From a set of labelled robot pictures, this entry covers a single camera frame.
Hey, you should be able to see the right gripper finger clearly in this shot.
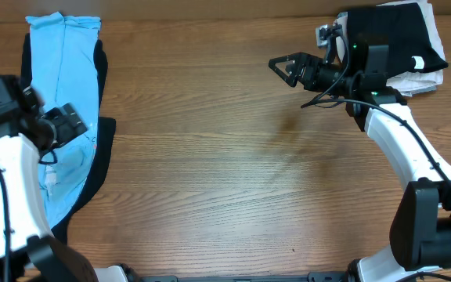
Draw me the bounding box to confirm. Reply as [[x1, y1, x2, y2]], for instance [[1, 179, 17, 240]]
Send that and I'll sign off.
[[269, 56, 299, 87], [269, 52, 308, 74]]

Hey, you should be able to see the light blue t-shirt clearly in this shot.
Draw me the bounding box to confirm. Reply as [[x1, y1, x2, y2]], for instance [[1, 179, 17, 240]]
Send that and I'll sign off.
[[26, 12, 101, 227]]

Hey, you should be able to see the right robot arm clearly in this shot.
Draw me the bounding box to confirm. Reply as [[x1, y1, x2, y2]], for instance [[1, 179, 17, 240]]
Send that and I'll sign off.
[[269, 28, 451, 281]]

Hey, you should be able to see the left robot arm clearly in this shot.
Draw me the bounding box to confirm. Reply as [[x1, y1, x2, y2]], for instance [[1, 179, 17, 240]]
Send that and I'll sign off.
[[0, 75, 128, 282]]

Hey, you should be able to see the black garment under blue shirt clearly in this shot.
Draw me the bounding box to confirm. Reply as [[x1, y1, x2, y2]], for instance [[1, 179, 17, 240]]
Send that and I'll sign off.
[[16, 37, 116, 244]]

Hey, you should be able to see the folded grey garment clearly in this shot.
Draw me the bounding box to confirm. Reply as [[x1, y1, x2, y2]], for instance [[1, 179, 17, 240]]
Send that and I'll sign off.
[[402, 85, 437, 97]]

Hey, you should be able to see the folded beige garment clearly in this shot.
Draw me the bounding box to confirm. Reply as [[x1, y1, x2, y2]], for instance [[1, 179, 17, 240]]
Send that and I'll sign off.
[[334, 0, 446, 93]]

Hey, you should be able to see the folded black garment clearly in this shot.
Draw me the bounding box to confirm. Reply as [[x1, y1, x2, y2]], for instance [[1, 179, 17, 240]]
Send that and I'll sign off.
[[347, 3, 448, 78]]

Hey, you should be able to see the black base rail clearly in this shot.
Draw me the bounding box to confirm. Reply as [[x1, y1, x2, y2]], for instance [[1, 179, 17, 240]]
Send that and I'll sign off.
[[128, 271, 357, 282]]

